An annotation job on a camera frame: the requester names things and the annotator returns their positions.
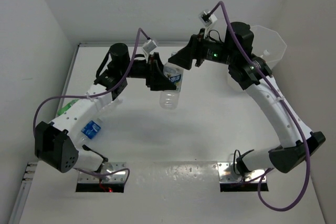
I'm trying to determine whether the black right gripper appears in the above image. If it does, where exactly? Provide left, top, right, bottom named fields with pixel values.
left=169, top=28, right=236, bottom=69

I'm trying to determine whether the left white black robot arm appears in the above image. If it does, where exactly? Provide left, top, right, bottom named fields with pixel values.
left=35, top=39, right=177, bottom=173

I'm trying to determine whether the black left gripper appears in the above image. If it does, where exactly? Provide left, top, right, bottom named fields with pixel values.
left=120, top=51, right=175, bottom=91

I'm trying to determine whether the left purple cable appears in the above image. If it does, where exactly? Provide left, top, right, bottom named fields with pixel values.
left=33, top=27, right=152, bottom=182

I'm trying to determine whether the black thin cable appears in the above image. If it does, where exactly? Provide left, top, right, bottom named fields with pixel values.
left=232, top=149, right=244, bottom=172

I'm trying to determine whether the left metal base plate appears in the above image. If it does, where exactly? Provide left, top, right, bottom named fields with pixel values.
left=77, top=162, right=127, bottom=184

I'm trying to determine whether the blue white label clear bottle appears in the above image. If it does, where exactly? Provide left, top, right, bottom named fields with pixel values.
left=159, top=62, right=184, bottom=110

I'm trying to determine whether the metal base plate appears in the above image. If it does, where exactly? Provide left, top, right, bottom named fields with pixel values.
left=77, top=162, right=127, bottom=184
left=217, top=162, right=265, bottom=184

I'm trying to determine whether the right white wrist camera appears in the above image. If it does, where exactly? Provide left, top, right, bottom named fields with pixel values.
left=198, top=9, right=218, bottom=35

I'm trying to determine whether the white translucent plastic bin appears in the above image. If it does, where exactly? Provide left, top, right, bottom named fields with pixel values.
left=227, top=24, right=288, bottom=92

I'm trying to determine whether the aluminium frame rail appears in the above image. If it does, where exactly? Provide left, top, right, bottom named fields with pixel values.
left=8, top=43, right=81, bottom=223

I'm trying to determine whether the blue label small bottle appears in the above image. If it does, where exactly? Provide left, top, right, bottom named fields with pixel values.
left=80, top=118, right=103, bottom=142

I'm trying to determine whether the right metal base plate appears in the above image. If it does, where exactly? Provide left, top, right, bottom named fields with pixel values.
left=217, top=162, right=265, bottom=184

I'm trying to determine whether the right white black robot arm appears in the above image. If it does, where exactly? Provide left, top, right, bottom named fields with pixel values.
left=168, top=22, right=326, bottom=175

